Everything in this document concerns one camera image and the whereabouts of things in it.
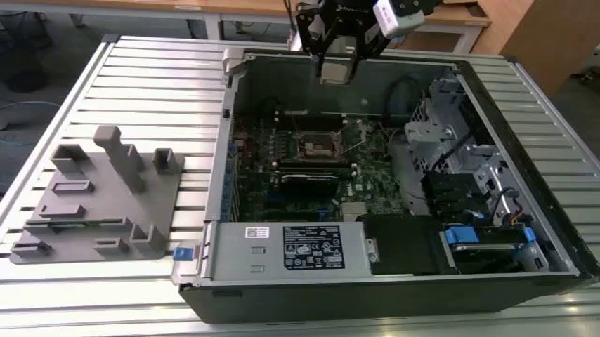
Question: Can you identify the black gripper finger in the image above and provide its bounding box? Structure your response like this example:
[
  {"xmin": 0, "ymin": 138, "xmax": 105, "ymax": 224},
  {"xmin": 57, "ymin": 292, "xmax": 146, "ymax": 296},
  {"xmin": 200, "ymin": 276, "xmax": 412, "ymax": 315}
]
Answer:
[
  {"xmin": 349, "ymin": 15, "xmax": 393, "ymax": 86},
  {"xmin": 294, "ymin": 7, "xmax": 337, "ymax": 79}
]

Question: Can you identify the silver CPU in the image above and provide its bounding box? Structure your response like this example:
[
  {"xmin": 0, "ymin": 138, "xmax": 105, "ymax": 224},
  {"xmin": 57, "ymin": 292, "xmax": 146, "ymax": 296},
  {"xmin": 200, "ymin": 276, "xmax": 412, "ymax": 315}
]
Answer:
[{"xmin": 321, "ymin": 58, "xmax": 353, "ymax": 85}]

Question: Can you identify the wooden desk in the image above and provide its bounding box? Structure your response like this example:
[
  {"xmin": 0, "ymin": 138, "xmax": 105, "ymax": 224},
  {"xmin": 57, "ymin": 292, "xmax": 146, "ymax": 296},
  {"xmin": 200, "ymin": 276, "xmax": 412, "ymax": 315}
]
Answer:
[
  {"xmin": 0, "ymin": 0, "xmax": 222, "ymax": 40},
  {"xmin": 220, "ymin": 0, "xmax": 492, "ymax": 54}
]

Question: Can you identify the silver drive cage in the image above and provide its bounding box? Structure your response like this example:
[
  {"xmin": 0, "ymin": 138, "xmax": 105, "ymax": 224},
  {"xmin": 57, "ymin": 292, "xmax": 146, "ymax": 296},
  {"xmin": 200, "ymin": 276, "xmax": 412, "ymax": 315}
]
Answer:
[{"xmin": 404, "ymin": 75, "xmax": 475, "ymax": 216}]

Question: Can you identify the wooden cabinet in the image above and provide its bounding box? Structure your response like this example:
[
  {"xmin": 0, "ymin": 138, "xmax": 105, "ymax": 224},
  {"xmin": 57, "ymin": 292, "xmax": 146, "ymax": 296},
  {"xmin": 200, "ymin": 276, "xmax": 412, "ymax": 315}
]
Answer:
[{"xmin": 473, "ymin": 0, "xmax": 600, "ymax": 96}]

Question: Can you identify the graphics card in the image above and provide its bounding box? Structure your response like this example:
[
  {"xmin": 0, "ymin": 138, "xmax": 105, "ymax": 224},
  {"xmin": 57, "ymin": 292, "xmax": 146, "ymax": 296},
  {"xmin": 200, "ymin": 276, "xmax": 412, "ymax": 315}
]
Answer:
[{"xmin": 278, "ymin": 171, "xmax": 341, "ymax": 198}]

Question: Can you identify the green motherboard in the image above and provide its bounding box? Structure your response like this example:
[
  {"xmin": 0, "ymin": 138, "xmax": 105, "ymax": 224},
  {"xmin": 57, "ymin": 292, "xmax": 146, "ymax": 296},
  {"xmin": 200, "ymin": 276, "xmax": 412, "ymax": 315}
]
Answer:
[{"xmin": 229, "ymin": 114, "xmax": 409, "ymax": 223}]

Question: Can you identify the silver disk bay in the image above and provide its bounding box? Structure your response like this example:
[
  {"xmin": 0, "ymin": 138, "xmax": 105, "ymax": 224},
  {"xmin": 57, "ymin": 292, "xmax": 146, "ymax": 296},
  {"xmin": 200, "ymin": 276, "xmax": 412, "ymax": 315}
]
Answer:
[{"xmin": 449, "ymin": 143, "xmax": 518, "ymax": 225}]

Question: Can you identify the blue disk carrier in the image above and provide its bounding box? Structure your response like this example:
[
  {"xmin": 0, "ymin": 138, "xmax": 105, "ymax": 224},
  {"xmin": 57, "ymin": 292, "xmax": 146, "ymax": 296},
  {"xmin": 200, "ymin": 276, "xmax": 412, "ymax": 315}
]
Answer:
[{"xmin": 444, "ymin": 226, "xmax": 536, "ymax": 246}]

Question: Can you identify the black waste bin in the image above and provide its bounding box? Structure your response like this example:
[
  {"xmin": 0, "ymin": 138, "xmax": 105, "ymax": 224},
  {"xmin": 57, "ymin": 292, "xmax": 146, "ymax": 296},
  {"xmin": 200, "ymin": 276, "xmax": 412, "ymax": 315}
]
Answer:
[{"xmin": 0, "ymin": 10, "xmax": 54, "ymax": 94}]

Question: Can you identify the silver power supply unit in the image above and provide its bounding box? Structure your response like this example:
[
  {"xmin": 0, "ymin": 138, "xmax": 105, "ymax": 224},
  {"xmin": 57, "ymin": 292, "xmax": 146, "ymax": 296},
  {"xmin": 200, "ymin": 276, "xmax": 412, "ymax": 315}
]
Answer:
[{"xmin": 200, "ymin": 220, "xmax": 376, "ymax": 282}]

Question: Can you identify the grey parts rack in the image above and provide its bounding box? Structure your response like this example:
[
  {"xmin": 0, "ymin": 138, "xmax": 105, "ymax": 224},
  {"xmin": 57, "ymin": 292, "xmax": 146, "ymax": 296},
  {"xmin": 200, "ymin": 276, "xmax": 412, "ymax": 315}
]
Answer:
[{"xmin": 8, "ymin": 125, "xmax": 188, "ymax": 265}]

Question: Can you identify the green RAM stick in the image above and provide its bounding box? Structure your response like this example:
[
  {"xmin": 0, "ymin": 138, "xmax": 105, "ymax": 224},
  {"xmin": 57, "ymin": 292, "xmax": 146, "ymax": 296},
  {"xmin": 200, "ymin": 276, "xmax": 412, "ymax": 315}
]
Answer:
[{"xmin": 49, "ymin": 220, "xmax": 126, "ymax": 229}]

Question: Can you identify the black PC case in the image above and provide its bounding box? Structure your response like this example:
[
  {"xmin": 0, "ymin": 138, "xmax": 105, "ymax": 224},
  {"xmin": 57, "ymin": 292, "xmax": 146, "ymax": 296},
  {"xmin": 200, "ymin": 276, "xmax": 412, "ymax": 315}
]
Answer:
[{"xmin": 171, "ymin": 47, "xmax": 600, "ymax": 326}]

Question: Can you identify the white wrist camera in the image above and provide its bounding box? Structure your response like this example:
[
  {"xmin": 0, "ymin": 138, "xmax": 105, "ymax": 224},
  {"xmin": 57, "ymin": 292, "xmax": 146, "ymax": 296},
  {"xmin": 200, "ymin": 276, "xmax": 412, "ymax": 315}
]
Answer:
[{"xmin": 373, "ymin": 0, "xmax": 428, "ymax": 39}]

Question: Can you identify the grey case handle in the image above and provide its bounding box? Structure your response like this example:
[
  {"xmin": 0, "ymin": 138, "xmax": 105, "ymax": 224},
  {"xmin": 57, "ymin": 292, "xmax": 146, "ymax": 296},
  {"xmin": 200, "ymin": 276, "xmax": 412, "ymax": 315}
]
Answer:
[{"xmin": 221, "ymin": 48, "xmax": 248, "ymax": 85}]

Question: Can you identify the black power cable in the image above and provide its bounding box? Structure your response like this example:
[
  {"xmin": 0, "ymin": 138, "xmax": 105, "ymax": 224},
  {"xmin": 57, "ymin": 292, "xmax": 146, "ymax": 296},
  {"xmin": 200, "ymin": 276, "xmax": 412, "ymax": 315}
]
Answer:
[{"xmin": 383, "ymin": 75, "xmax": 423, "ymax": 127}]

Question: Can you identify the black drive bracket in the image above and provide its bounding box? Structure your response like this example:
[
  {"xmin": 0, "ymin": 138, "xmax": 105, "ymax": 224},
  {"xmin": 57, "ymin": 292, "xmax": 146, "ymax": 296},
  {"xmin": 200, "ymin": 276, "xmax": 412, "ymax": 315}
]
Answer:
[{"xmin": 420, "ymin": 171, "xmax": 484, "ymax": 220}]

